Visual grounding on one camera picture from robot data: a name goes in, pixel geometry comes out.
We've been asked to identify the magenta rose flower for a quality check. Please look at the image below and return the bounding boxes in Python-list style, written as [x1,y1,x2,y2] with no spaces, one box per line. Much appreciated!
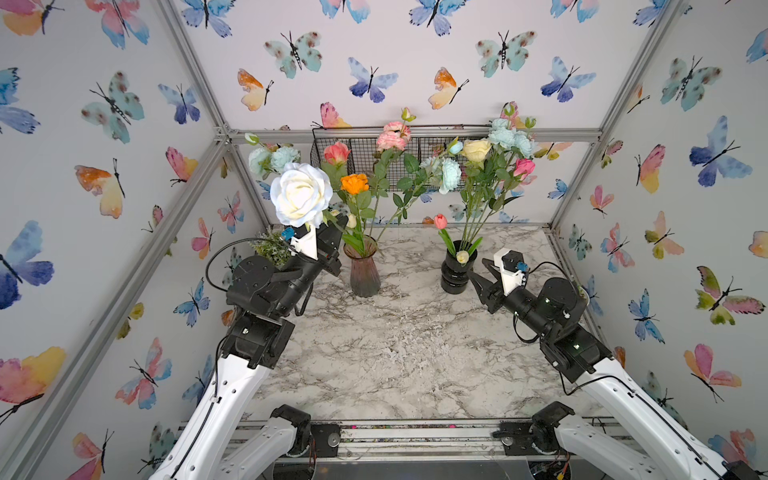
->
[513,158,536,181]

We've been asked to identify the yellow rose flower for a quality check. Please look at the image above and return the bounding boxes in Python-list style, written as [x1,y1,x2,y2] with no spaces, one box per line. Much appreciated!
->
[462,139,493,164]

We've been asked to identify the black wire wall basket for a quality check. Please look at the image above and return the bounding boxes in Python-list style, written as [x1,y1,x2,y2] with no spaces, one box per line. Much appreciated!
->
[309,125,469,193]

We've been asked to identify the pink rose flower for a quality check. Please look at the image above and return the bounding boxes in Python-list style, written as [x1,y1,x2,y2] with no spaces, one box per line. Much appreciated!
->
[323,141,350,166]

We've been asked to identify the orange flower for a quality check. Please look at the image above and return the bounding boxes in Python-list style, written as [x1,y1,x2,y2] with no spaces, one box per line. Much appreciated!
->
[341,174,370,196]

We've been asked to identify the green artificial bush plant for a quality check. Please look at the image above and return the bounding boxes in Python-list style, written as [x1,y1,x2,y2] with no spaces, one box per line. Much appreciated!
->
[250,231,293,269]

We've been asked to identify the light blue flower bunch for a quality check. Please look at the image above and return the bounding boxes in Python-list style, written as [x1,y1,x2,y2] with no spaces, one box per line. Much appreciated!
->
[488,118,534,158]

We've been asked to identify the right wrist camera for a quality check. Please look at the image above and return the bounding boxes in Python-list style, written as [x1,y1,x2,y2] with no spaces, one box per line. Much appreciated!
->
[494,249,528,296]

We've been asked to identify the pink peony flower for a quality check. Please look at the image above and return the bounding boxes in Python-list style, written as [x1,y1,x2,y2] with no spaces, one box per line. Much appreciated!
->
[376,120,411,152]

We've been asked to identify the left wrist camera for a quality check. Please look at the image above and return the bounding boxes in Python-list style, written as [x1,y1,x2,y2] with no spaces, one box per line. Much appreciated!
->
[290,225,318,260]

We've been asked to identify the black ribbed vase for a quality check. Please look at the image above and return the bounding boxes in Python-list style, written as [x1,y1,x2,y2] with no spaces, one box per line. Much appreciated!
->
[440,251,478,295]

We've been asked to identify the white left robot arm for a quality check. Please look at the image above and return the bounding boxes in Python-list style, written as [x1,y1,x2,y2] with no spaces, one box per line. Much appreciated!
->
[152,225,342,479]

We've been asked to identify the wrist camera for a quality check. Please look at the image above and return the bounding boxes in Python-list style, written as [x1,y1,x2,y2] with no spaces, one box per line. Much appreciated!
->
[290,225,318,260]
[494,249,528,296]

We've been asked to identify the white rose flower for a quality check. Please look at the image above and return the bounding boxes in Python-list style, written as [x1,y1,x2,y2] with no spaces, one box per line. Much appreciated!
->
[270,163,333,228]

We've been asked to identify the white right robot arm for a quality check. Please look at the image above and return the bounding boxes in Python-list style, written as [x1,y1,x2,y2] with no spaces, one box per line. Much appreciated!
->
[468,250,767,479]

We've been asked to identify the red tulip flower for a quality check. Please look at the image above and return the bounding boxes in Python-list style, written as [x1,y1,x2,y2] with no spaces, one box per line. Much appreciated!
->
[434,214,448,230]

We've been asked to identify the light blue flower stem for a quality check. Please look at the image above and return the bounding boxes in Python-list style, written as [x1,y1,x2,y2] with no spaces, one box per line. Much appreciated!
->
[385,138,464,226]
[244,133,301,179]

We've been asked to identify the pink ribbed glass vase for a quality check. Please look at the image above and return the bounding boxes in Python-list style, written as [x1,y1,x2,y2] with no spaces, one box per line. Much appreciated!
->
[343,235,381,298]

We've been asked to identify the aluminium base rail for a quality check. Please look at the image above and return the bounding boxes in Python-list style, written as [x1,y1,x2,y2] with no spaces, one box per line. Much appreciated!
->
[173,418,625,463]

